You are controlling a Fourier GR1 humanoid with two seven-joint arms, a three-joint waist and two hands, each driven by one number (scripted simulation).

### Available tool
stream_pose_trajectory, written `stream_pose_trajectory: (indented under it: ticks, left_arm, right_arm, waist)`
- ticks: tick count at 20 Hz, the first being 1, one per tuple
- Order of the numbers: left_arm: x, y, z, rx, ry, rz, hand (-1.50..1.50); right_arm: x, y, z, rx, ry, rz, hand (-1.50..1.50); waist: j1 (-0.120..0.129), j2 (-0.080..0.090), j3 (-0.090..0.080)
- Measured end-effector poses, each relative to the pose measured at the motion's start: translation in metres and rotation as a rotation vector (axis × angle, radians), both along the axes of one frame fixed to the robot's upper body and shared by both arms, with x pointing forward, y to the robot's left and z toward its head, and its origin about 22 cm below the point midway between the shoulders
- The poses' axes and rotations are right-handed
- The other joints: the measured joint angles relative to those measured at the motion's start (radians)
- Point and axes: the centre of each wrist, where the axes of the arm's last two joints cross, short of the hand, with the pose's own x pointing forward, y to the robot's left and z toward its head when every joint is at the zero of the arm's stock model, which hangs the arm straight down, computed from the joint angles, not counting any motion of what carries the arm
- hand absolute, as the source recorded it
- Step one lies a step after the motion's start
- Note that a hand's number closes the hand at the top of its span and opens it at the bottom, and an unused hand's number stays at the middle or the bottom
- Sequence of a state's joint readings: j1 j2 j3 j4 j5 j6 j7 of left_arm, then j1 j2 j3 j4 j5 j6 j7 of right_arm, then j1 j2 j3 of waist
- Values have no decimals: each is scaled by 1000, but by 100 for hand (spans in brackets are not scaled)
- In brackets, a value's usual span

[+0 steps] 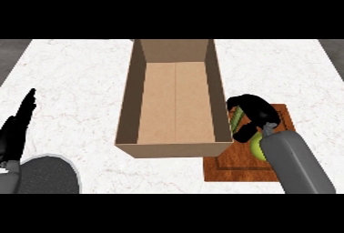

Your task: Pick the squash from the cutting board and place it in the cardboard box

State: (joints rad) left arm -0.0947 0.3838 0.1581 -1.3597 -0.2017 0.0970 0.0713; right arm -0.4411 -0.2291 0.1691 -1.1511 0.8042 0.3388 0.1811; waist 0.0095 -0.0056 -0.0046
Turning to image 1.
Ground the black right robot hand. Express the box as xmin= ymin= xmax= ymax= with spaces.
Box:
xmin=225 ymin=94 xmax=281 ymax=144

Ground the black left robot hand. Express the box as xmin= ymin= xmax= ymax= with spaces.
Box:
xmin=0 ymin=87 xmax=36 ymax=163

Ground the green squash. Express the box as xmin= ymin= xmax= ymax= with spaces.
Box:
xmin=230 ymin=105 xmax=268 ymax=162

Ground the brown wooden cutting board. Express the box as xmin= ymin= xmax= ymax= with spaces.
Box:
xmin=202 ymin=103 xmax=296 ymax=183

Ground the open cardboard box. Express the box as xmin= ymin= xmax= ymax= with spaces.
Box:
xmin=113 ymin=39 xmax=234 ymax=159

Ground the dark grey round plate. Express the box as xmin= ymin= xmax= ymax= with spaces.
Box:
xmin=14 ymin=154 xmax=82 ymax=195

